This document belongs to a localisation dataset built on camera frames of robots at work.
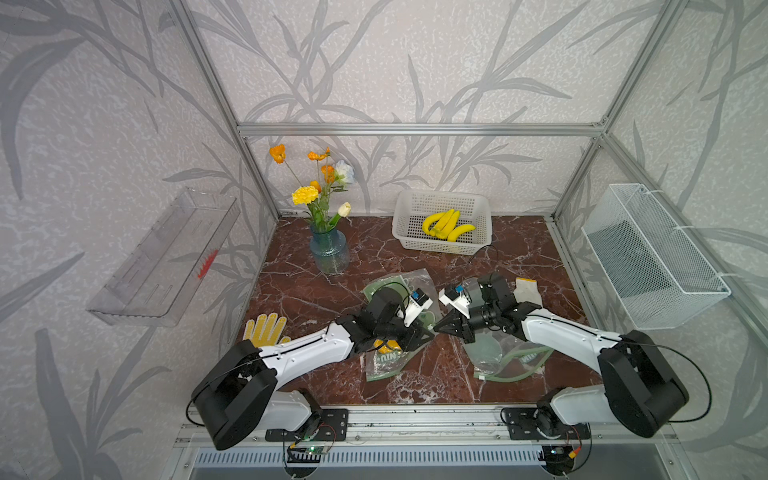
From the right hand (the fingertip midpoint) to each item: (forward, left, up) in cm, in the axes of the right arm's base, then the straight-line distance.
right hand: (437, 326), depth 80 cm
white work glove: (+17, -32, -11) cm, 38 cm away
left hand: (-1, +3, 0) cm, 3 cm away
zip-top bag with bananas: (-8, -16, -1) cm, 18 cm away
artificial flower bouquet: (+30, +34, +21) cm, 50 cm away
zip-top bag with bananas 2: (-7, +16, -9) cm, 19 cm away
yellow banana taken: (+40, -10, -8) cm, 42 cm away
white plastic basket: (+54, +5, -6) cm, 54 cm away
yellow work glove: (+2, +51, -10) cm, 52 cm away
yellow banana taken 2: (+46, 0, -8) cm, 47 cm away
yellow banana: (+45, -8, -8) cm, 47 cm away
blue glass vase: (+26, +33, +1) cm, 42 cm away
